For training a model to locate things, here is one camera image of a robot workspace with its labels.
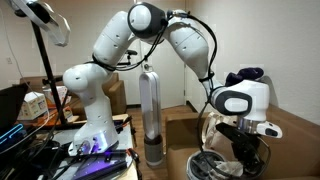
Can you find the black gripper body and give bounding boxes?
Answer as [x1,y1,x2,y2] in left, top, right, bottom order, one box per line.
[216,123,264,167]

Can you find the white grey bicycle helmet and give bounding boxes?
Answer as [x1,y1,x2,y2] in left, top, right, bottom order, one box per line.
[186,151,228,180]

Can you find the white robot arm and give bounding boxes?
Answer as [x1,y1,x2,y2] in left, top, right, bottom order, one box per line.
[63,2,269,156]

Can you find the cream canvas tote bag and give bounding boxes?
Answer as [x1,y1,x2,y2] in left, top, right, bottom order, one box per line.
[201,112,237,150]

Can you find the brown leather armchair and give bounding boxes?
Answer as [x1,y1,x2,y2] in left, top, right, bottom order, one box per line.
[166,105,320,180]

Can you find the navy golf club headcover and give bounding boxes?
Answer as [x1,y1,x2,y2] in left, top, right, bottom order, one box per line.
[225,67,264,87]

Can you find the white bladeless tower fan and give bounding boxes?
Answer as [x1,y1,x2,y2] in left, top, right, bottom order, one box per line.
[139,72,163,166]

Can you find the white cardboard box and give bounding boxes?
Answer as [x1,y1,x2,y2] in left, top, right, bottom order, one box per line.
[18,92,48,120]

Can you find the black laptop screen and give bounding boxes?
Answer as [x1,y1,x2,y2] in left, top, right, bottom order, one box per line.
[0,83,28,133]

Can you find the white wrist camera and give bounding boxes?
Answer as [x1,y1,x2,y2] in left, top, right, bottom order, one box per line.
[256,121,283,138]

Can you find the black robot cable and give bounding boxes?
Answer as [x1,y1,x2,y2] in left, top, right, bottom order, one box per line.
[166,9,272,180]

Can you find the black camera stand pole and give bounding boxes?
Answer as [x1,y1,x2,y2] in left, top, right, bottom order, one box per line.
[31,21,67,124]

